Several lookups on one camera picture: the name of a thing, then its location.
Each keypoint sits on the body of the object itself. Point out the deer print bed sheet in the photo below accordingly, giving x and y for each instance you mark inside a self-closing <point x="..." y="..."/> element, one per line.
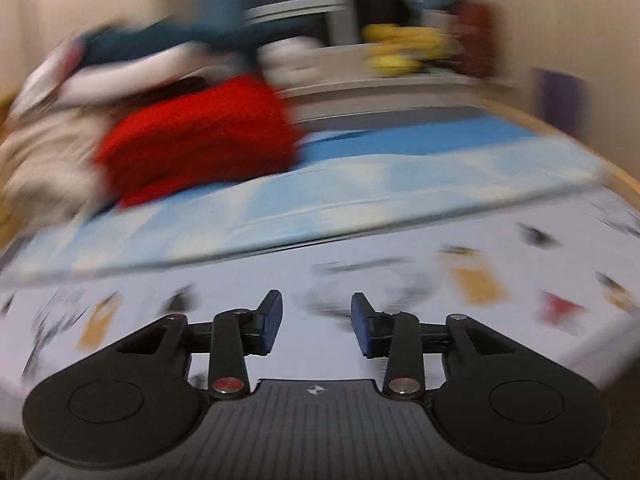
<point x="559" y="275"/>

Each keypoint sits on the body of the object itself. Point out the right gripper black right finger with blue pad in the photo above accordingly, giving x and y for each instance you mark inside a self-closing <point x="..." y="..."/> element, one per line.
<point x="403" y="341"/>

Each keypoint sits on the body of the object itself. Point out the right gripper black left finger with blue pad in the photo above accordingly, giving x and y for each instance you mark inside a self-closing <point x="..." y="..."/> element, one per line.
<point x="227" y="341"/>

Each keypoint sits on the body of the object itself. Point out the purple bag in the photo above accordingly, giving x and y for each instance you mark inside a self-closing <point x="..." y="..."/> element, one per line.
<point x="560" y="100"/>

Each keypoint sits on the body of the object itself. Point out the dark red plush toy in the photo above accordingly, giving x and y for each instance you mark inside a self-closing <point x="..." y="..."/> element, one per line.
<point x="476" y="29"/>

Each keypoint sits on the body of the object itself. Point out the red folded blanket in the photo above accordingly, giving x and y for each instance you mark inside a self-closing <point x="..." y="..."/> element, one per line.
<point x="233" y="132"/>

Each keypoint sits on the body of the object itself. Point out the white plush toy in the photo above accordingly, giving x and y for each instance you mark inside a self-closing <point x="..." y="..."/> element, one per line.
<point x="290" y="62"/>

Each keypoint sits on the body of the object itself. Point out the light blue patterned blanket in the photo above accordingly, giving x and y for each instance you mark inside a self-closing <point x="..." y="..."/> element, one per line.
<point x="346" y="181"/>

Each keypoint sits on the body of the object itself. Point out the cream folded blanket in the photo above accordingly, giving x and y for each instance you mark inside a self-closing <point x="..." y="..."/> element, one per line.
<point x="49" y="173"/>

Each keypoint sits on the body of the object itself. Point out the white folded clothes stack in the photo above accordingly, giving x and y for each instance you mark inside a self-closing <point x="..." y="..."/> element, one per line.
<point x="60" y="81"/>

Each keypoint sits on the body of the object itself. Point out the blue shark plush toy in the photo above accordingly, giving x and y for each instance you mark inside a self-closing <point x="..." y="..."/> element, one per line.
<point x="114" y="44"/>

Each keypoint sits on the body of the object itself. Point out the yellow plush toys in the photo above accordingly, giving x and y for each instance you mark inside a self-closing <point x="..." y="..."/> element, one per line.
<point x="395" y="51"/>

